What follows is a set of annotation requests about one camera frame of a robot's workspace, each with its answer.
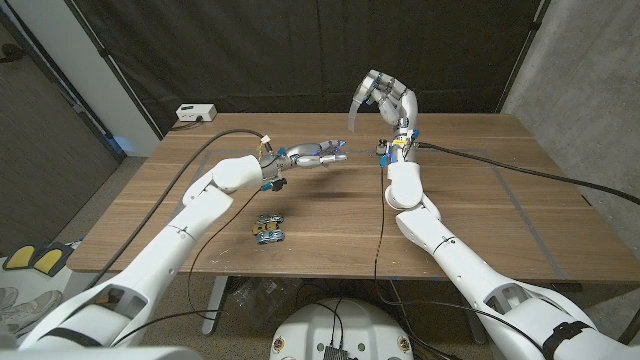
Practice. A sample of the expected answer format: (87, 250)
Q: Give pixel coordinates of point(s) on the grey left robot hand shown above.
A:
(310, 156)

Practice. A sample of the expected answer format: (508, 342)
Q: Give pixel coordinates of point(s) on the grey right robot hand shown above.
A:
(400, 105)

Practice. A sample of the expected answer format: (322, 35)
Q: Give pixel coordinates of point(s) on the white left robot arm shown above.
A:
(165, 250)

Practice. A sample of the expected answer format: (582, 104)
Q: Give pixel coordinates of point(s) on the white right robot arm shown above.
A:
(450, 250)

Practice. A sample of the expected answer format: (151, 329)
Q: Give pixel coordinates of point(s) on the silver toy car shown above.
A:
(271, 218)

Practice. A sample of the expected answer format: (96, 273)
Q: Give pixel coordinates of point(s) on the blue toy car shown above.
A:
(270, 237)

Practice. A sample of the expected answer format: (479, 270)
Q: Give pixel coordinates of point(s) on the yellow right wrist label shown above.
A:
(399, 142)

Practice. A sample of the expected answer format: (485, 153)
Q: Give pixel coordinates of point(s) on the white left wrist connector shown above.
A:
(266, 140)

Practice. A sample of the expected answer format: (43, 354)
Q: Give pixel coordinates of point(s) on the blue right wrist connector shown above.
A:
(383, 161)

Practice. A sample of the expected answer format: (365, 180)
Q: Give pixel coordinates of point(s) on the black backdrop curtain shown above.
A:
(250, 50)

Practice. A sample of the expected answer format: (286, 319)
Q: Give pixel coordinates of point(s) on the white power box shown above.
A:
(196, 112)

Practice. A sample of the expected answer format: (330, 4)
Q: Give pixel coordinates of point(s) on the black backdrop stand pole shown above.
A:
(118, 75)
(525, 50)

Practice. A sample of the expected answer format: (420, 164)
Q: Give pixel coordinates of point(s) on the clear plastic bag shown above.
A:
(260, 292)

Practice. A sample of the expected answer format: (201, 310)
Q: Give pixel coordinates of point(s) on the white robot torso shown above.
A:
(342, 325)

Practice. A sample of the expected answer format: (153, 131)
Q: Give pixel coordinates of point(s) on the white table leg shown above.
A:
(214, 305)

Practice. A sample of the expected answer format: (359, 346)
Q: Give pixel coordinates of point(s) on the grey table leg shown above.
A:
(476, 327)

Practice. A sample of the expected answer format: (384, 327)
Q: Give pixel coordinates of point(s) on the yellow foot pedal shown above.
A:
(50, 260)
(20, 257)

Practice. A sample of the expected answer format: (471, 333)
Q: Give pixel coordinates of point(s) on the grey sneaker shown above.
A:
(32, 310)
(6, 297)

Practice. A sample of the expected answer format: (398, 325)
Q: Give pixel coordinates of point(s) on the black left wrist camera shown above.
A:
(278, 185)

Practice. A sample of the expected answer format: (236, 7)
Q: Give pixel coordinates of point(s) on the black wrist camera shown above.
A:
(382, 147)
(278, 185)

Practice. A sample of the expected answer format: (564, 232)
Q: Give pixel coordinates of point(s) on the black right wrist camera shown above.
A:
(382, 147)

